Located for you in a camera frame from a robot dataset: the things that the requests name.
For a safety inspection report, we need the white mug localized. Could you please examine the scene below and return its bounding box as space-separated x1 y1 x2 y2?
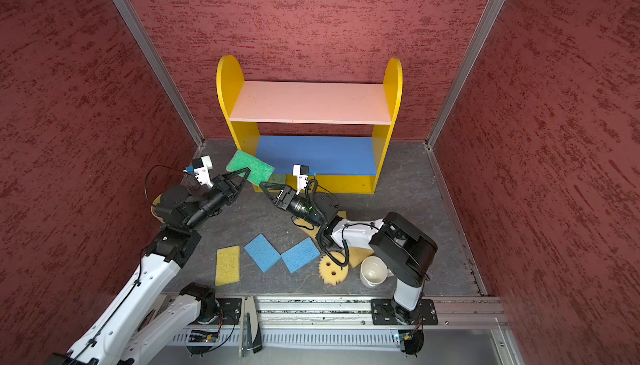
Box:
359 256 393 288

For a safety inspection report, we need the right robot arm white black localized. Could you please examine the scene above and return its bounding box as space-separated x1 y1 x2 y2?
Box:
260 179 438 325

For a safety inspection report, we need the yellow cellulose sponge lower left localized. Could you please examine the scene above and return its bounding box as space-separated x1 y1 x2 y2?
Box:
215 246 240 287

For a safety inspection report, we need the yellow shelf with coloured boards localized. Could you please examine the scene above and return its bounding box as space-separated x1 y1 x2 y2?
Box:
217 55 403 194

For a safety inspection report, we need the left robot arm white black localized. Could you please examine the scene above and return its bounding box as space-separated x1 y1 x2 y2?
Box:
46 168 252 364

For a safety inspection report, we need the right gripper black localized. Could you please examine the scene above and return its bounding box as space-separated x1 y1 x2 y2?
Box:
262 181 324 228

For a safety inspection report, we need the blue sponge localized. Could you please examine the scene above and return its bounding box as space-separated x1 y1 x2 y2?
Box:
281 238 320 273
244 234 281 273

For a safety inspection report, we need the blue sponge right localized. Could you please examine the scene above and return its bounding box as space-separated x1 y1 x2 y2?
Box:
281 238 320 273

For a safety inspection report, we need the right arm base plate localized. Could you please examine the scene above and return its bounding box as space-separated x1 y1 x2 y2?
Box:
370 298 438 327

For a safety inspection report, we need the tan sponge near mug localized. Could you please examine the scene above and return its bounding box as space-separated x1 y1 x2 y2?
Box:
348 248 374 268

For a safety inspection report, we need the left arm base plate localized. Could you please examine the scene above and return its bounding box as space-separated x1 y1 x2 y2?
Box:
195 298 242 327

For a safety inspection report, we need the green cellulose sponge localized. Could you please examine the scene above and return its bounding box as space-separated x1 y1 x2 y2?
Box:
268 174 287 184

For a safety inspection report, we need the tan sponge green scrub back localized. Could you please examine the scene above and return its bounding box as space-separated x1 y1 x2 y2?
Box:
226 150 274 187

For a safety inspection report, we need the smiley face yellow sponge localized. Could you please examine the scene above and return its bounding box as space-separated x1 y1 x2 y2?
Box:
318 255 348 287

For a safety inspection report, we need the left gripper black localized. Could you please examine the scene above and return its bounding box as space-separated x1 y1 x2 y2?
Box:
185 167 251 230

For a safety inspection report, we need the blue sponge left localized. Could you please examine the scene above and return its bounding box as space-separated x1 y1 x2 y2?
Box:
244 234 281 273

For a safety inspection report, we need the tan sponge middle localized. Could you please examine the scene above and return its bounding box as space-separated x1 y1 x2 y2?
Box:
292 210 347 250

